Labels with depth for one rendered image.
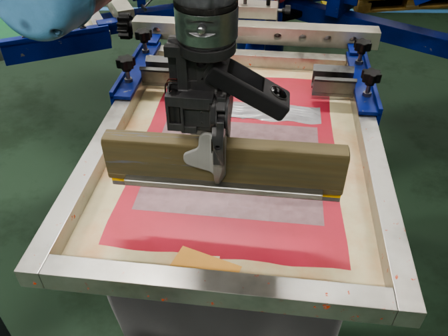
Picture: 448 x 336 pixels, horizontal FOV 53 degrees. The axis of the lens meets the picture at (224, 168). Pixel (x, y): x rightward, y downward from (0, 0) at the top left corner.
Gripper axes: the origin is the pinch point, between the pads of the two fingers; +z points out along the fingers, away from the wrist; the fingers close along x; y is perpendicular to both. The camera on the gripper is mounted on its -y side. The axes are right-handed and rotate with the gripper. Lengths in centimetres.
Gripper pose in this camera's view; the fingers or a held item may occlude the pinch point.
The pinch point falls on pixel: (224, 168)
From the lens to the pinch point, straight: 66.8
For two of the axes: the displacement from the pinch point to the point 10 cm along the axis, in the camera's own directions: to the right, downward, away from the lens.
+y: -9.9, -0.8, 0.9
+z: 0.0, 7.7, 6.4
